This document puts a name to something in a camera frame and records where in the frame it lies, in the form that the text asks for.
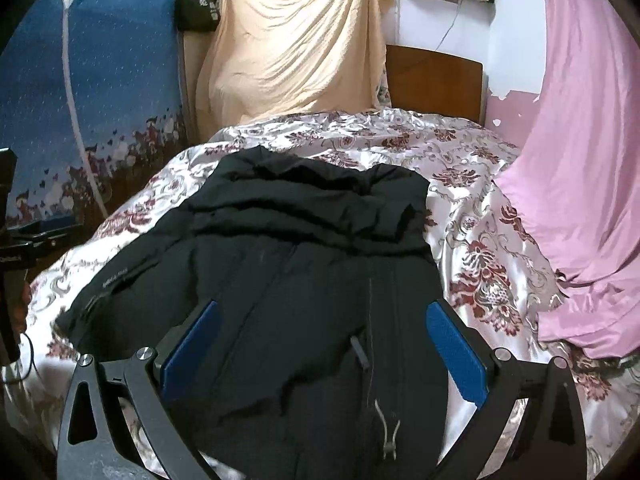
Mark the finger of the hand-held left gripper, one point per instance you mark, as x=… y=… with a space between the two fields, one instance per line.
x=47 y=234

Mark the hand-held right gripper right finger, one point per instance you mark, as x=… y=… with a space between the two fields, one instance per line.
x=457 y=355

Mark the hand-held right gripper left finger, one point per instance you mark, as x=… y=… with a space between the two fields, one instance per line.
x=192 y=345

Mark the black jacket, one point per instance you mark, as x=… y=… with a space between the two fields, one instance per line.
x=300 y=285

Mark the person's left hand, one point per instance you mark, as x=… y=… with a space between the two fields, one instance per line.
x=22 y=307

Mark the floral satin bedspread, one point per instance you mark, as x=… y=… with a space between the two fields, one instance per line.
x=490 y=240

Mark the blue fabric wardrobe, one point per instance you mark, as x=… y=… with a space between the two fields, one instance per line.
x=125 y=60

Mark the pink curtain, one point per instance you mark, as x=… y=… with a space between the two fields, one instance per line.
x=585 y=135

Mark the black tote bag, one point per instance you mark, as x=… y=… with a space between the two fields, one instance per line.
x=197 y=10

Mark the wooden headboard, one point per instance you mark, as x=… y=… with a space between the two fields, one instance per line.
x=430 y=80

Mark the yellow hanging sheet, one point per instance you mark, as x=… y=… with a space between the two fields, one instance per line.
x=290 y=50

